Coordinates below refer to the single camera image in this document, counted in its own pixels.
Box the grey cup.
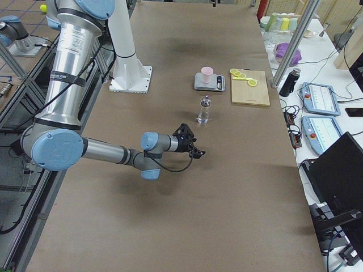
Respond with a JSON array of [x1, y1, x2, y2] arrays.
[[288, 18, 298, 31]]

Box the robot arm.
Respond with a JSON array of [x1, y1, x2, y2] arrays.
[[20, 1, 204, 180]]

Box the aluminium frame post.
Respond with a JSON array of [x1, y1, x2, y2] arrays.
[[271, 0, 321, 89]]

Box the blue teach pendant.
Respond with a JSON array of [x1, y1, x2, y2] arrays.
[[300, 82, 341, 116], [302, 116, 344, 155]]

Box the yellow cup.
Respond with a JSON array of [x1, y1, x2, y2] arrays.
[[280, 18, 290, 31]]

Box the wine glass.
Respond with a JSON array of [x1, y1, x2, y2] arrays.
[[263, 31, 277, 48]]

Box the purple cloth covered bowl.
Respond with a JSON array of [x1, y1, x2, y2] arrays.
[[273, 42, 302, 66]]

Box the green plastic cup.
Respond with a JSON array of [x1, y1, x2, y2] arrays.
[[265, 12, 278, 32]]

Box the yellow plastic knife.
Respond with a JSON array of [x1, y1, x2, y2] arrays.
[[232, 76, 254, 81]]

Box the glass sauce bottle metal spout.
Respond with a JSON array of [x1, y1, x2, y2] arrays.
[[197, 95, 211, 124]]

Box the black water bottle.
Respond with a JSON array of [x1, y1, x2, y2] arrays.
[[279, 68, 301, 97]]

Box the far blue teach pendant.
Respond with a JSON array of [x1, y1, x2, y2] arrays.
[[300, 82, 341, 116]]

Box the pink plastic cup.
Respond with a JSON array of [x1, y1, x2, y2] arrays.
[[201, 66, 214, 83]]

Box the silver digital kitchen scale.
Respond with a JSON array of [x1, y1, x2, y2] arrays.
[[194, 72, 226, 92]]

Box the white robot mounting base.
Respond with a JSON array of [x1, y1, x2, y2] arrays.
[[109, 64, 153, 94]]

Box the bamboo cutting board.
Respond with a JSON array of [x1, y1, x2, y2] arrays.
[[230, 69, 270, 107]]

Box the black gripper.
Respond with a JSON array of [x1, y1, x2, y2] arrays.
[[175, 136, 206, 158]]

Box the near blue teach pendant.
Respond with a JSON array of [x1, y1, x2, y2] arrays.
[[302, 116, 344, 155]]

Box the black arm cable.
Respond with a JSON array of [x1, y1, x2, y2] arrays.
[[143, 135, 199, 173]]

